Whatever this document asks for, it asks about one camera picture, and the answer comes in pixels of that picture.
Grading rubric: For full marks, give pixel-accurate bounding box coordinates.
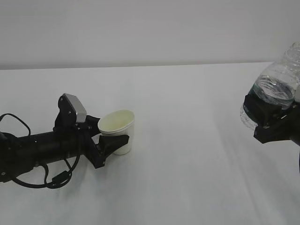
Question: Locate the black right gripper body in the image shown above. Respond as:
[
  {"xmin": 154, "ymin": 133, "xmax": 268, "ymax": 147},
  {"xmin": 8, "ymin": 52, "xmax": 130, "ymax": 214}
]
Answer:
[{"xmin": 254, "ymin": 105, "xmax": 300, "ymax": 146}]

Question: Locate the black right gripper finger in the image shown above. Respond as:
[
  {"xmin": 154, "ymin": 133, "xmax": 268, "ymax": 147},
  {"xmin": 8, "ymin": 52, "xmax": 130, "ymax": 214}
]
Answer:
[{"xmin": 243, "ymin": 94, "xmax": 283, "ymax": 126}]

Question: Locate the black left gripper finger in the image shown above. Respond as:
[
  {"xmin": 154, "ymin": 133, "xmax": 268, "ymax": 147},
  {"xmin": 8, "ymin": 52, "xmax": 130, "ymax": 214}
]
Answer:
[
  {"xmin": 98, "ymin": 135, "xmax": 129, "ymax": 160},
  {"xmin": 86, "ymin": 115, "xmax": 101, "ymax": 136}
]

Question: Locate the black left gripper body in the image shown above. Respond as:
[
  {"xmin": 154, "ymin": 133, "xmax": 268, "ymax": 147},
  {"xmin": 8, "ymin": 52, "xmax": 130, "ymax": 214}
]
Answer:
[{"xmin": 53, "ymin": 113, "xmax": 105, "ymax": 169}]

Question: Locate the white paper cup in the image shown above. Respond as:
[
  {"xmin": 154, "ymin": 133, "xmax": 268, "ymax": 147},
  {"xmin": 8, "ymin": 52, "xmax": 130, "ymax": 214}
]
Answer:
[{"xmin": 97, "ymin": 109, "xmax": 135, "ymax": 155}]

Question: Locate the clear green-label water bottle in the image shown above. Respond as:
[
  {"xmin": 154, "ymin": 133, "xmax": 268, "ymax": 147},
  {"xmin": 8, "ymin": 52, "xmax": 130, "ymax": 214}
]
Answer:
[{"xmin": 240, "ymin": 42, "xmax": 300, "ymax": 130}]

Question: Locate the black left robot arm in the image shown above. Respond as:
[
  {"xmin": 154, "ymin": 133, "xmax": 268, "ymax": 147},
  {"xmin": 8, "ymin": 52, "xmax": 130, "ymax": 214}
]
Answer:
[{"xmin": 0, "ymin": 116, "xmax": 129, "ymax": 182}]

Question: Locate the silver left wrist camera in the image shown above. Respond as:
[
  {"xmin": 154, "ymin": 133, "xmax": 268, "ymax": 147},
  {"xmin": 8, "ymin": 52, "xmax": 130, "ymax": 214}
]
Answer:
[{"xmin": 63, "ymin": 93, "xmax": 87, "ymax": 123}]

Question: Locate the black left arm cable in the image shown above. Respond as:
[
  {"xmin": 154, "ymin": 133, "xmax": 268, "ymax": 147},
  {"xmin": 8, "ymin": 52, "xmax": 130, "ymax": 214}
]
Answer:
[{"xmin": 0, "ymin": 113, "xmax": 82, "ymax": 189}]

